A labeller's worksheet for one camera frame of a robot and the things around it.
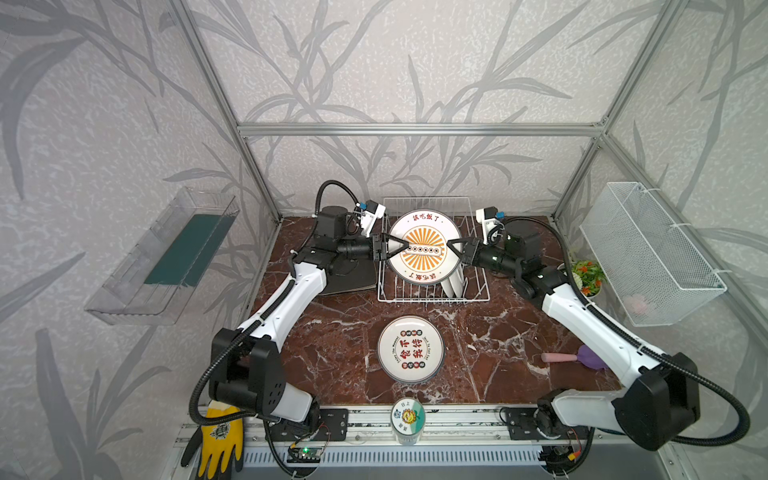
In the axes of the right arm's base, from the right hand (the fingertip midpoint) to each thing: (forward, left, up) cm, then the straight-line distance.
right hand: (449, 235), depth 75 cm
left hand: (-2, +11, 0) cm, 11 cm away
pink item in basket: (-14, -45, -9) cm, 48 cm away
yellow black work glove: (-42, +55, -25) cm, 73 cm away
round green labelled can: (-38, +11, -21) cm, 45 cm away
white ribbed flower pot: (-3, -42, -15) cm, 44 cm away
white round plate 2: (-4, -1, -18) cm, 19 cm away
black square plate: (-11, +24, -1) cm, 27 cm away
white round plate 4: (-19, +10, -30) cm, 36 cm away
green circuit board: (-44, +36, -31) cm, 65 cm away
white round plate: (-5, +5, -4) cm, 8 cm away
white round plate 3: (-2, -4, -19) cm, 20 cm away
